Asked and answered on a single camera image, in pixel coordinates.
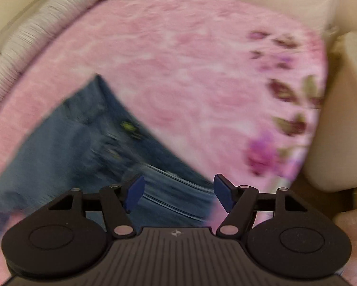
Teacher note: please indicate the white wardrobe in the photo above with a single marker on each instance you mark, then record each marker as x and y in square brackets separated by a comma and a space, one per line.
[14, 0]

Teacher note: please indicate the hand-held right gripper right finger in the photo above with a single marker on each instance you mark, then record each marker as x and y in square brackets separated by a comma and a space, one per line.
[224, 192]

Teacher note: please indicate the cream bed side frame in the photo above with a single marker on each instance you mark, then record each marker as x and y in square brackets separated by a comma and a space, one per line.
[339, 119]

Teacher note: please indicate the pink rose-pattern blanket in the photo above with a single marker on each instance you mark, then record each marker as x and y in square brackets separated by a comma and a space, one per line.
[181, 80]

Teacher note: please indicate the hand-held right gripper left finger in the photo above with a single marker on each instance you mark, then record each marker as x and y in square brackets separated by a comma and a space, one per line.
[135, 192]

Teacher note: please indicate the blue towel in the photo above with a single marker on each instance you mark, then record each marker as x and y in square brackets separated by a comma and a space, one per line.
[77, 155]

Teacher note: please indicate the grey striped pillow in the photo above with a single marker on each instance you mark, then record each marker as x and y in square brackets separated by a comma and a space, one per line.
[32, 32]

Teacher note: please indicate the beige fabric item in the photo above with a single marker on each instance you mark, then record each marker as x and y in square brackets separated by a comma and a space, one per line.
[355, 238]

